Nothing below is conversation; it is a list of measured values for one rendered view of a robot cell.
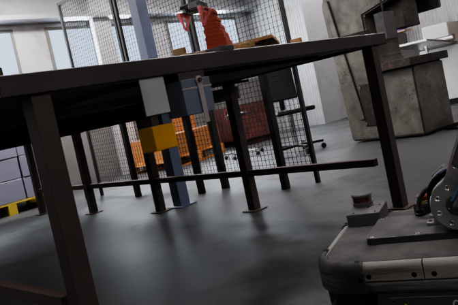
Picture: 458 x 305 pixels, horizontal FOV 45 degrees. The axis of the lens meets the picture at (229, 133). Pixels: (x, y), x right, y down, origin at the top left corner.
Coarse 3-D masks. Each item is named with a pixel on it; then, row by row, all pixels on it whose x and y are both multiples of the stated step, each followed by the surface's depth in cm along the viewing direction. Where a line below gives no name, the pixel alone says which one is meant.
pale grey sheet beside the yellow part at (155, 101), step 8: (144, 80) 175; (152, 80) 177; (160, 80) 179; (144, 88) 175; (152, 88) 177; (160, 88) 179; (144, 96) 174; (152, 96) 176; (160, 96) 179; (144, 104) 174; (152, 104) 176; (160, 104) 178; (168, 104) 181; (152, 112) 176; (160, 112) 178
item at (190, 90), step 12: (192, 72) 188; (168, 84) 187; (180, 84) 183; (192, 84) 186; (204, 84) 190; (168, 96) 188; (180, 96) 184; (192, 96) 185; (204, 96) 188; (180, 108) 185; (192, 108) 184; (204, 108) 188
